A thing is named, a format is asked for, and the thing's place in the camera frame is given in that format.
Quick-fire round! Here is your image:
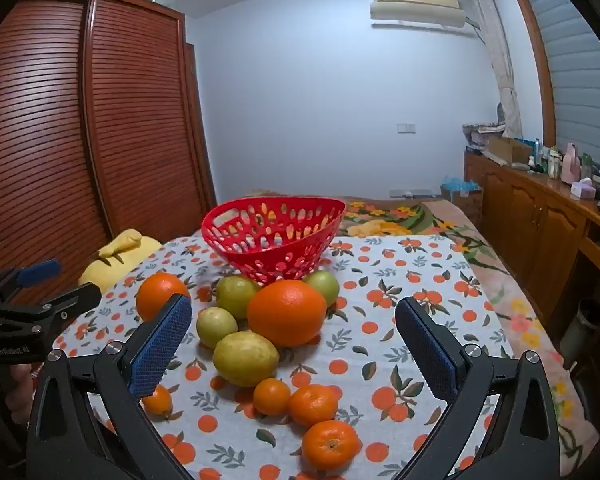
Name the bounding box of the wooden sideboard cabinet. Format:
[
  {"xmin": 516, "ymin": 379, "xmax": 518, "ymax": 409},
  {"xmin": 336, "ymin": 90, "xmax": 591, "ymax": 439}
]
[{"xmin": 462, "ymin": 152, "xmax": 600, "ymax": 331}]

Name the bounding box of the grey trash bin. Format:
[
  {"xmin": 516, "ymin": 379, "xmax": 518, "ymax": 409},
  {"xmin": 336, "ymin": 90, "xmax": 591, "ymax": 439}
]
[{"xmin": 560, "ymin": 299, "xmax": 600, "ymax": 361}]

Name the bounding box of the large yellow-green lemon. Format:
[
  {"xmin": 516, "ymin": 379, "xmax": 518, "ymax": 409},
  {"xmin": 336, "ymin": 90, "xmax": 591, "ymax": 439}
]
[{"xmin": 212, "ymin": 331, "xmax": 281, "ymax": 387}]

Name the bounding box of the orange-print white tablecloth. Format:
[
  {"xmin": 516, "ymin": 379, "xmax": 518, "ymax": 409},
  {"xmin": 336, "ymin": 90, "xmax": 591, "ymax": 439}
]
[{"xmin": 52, "ymin": 234, "xmax": 513, "ymax": 480}]

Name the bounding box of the small tangerine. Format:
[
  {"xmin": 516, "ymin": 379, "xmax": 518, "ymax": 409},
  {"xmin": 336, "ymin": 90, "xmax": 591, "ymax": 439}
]
[
  {"xmin": 287, "ymin": 383, "xmax": 339, "ymax": 427},
  {"xmin": 301, "ymin": 420, "xmax": 361, "ymax": 471},
  {"xmin": 253, "ymin": 378, "xmax": 292, "ymax": 416}
]

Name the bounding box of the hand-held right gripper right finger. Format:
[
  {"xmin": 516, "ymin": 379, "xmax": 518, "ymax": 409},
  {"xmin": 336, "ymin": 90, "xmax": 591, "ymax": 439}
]
[{"xmin": 395, "ymin": 296, "xmax": 561, "ymax": 480}]

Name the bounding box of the pink bottle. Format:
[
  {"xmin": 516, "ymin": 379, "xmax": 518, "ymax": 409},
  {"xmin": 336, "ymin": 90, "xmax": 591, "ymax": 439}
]
[{"xmin": 562, "ymin": 143, "xmax": 581, "ymax": 181}]

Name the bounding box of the red perforated plastic basket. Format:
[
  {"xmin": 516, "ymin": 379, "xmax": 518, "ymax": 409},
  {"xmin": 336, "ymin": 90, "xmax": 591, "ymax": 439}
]
[{"xmin": 201, "ymin": 196, "xmax": 347, "ymax": 286}]

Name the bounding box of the brown slatted wooden wardrobe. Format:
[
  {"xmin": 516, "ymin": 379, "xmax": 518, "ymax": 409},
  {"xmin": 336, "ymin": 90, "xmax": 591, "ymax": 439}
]
[{"xmin": 0, "ymin": 0, "xmax": 218, "ymax": 306}]

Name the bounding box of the yellow plush toy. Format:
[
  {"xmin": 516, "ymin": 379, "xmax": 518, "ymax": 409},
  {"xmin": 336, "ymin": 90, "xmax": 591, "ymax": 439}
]
[{"xmin": 78, "ymin": 229, "xmax": 163, "ymax": 288}]

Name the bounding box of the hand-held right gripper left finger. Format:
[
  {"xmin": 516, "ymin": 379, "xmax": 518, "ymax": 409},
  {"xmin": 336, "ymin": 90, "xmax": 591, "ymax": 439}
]
[{"xmin": 26, "ymin": 294, "xmax": 196, "ymax": 480}]

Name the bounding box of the white wall air conditioner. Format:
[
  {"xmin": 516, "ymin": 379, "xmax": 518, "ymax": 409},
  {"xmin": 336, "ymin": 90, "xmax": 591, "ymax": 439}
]
[{"xmin": 369, "ymin": 0, "xmax": 468, "ymax": 28}]

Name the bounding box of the round green citrus fruit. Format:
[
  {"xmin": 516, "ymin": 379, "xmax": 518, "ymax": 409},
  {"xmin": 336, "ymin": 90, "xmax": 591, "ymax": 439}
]
[
  {"xmin": 302, "ymin": 269, "xmax": 341, "ymax": 308},
  {"xmin": 215, "ymin": 275, "xmax": 262, "ymax": 321},
  {"xmin": 196, "ymin": 306, "xmax": 239, "ymax": 349}
]

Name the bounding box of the large orange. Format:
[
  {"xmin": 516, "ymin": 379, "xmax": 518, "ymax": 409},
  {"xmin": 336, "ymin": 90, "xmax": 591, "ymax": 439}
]
[{"xmin": 246, "ymin": 279, "xmax": 327, "ymax": 347}]

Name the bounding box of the medium orange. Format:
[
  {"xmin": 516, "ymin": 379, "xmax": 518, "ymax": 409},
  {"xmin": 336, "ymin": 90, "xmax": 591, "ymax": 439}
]
[{"xmin": 136, "ymin": 272, "xmax": 191, "ymax": 322}]

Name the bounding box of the tiny orange kumquat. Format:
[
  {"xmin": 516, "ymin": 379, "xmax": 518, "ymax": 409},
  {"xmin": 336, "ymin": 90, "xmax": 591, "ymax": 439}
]
[{"xmin": 142, "ymin": 385, "xmax": 173, "ymax": 420}]

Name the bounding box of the pale patterned curtain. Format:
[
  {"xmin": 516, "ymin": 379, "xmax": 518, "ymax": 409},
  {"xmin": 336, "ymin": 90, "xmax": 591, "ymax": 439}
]
[{"xmin": 462, "ymin": 0, "xmax": 523, "ymax": 141}]

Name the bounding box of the cardboard box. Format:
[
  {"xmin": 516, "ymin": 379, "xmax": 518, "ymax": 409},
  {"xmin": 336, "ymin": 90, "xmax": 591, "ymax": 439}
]
[{"xmin": 487, "ymin": 136, "xmax": 531, "ymax": 161}]

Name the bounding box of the blue plastic bag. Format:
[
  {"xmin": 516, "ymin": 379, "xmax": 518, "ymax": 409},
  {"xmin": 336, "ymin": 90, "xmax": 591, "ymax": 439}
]
[{"xmin": 440, "ymin": 176, "xmax": 482, "ymax": 196}]

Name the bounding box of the person's left hand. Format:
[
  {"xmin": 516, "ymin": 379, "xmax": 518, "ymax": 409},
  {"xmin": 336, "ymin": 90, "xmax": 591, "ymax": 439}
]
[{"xmin": 0, "ymin": 362, "xmax": 35, "ymax": 402}]

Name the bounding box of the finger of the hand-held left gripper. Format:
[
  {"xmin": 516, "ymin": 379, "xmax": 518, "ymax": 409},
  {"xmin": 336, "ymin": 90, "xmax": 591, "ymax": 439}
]
[
  {"xmin": 2, "ymin": 282, "xmax": 103, "ymax": 335},
  {"xmin": 0, "ymin": 259, "xmax": 63, "ymax": 306}
]

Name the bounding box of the patterned cloth pile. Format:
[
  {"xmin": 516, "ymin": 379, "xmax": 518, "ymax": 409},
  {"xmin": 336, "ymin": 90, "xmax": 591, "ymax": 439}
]
[{"xmin": 462, "ymin": 122, "xmax": 506, "ymax": 153}]

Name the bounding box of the floral blanket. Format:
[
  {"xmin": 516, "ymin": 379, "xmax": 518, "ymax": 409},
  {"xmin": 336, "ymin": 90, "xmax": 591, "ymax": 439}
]
[{"xmin": 240, "ymin": 190, "xmax": 600, "ymax": 466}]

